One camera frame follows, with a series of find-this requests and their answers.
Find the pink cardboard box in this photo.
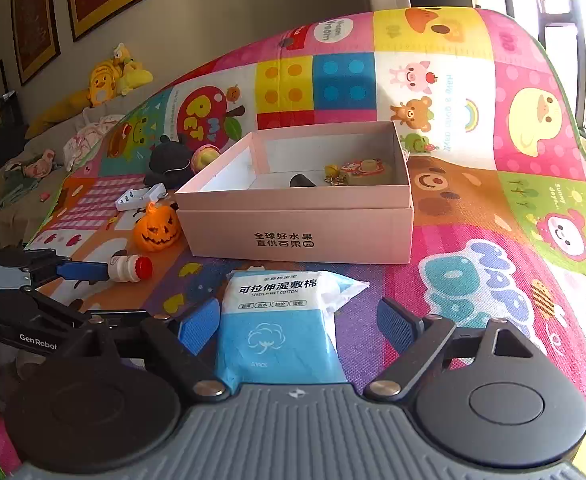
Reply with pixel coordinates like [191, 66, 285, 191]
[174, 121, 414, 265]

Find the yellow plush pillow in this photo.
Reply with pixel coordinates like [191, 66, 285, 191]
[25, 91, 92, 139]

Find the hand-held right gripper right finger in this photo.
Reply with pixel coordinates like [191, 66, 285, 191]
[363, 296, 536, 403]

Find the colourful cartoon play mat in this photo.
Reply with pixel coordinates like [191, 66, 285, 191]
[0, 7, 586, 480]

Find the yellow plush toy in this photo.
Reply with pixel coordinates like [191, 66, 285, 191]
[113, 42, 154, 97]

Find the blue white cotton pad pack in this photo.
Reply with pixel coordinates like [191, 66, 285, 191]
[214, 269, 370, 394]

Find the black plush toy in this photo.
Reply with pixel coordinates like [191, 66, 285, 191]
[144, 135, 195, 189]

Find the yellow duck plush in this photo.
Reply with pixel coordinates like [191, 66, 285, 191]
[87, 60, 124, 107]

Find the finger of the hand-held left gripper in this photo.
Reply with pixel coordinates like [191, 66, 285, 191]
[0, 287, 105, 334]
[0, 248, 110, 286]

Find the cartoon figure keychain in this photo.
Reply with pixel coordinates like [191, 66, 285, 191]
[340, 158, 386, 186]

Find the green cloth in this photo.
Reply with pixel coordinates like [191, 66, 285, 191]
[0, 170, 40, 212]

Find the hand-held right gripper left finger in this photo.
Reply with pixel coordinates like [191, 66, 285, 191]
[62, 297, 232, 403]

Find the orange pumpkin toy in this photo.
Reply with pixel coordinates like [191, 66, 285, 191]
[132, 201, 181, 252]

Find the white pink patterned cloth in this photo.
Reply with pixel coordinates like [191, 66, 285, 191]
[63, 114, 124, 172]

